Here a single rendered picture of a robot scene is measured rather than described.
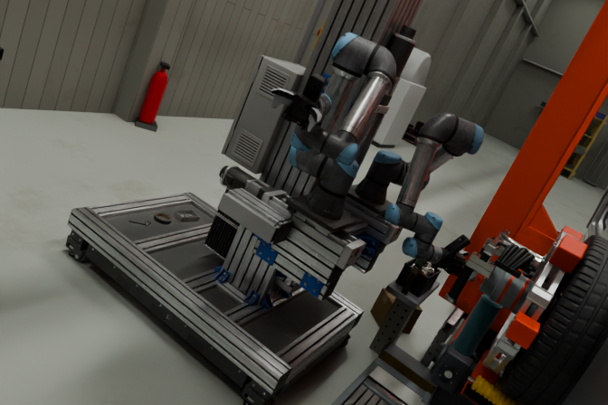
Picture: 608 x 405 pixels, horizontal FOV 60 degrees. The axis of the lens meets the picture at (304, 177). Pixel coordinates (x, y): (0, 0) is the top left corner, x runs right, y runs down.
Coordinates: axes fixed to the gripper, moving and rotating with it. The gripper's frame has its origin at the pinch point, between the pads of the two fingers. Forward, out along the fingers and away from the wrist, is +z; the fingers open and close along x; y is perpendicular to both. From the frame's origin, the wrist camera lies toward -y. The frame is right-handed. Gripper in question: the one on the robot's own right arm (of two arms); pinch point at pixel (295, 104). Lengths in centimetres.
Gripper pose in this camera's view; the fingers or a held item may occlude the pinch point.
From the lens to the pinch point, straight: 141.5
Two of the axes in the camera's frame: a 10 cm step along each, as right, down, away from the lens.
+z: -2.6, 1.9, -9.5
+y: -5.1, 8.1, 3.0
